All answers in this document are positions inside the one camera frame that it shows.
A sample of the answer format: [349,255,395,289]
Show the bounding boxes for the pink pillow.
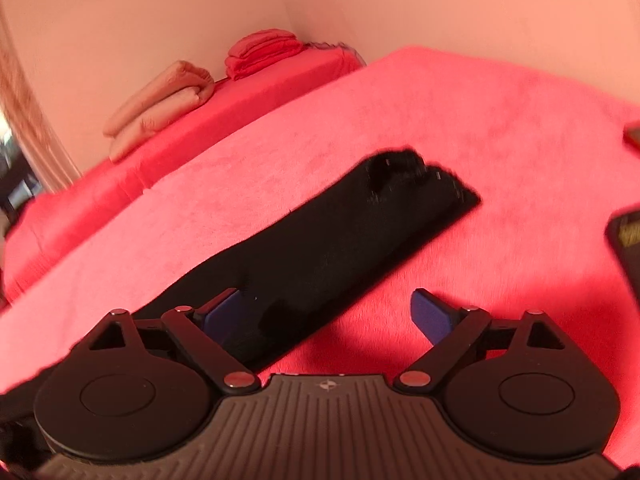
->
[108,87,212,164]

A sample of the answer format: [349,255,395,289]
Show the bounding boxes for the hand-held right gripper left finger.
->
[75,287,262,395]

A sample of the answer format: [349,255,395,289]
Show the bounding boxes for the folded peach blanket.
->
[103,60,217,137]

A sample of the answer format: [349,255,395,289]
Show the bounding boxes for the black pants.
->
[132,147,482,373]

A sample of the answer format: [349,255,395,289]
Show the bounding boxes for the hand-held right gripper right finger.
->
[392,287,568,395]

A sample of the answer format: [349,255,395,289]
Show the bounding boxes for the black packet with yellow print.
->
[604,206,640,307]

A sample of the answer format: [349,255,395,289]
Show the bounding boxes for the red bed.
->
[2,44,365,306]

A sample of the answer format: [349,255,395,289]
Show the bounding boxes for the stack of folded red blankets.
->
[224,29,304,81]

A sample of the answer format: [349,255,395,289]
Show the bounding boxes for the lace-edged cloth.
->
[302,41,367,67]

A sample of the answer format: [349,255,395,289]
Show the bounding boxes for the patterned beige curtain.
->
[0,0,84,195]

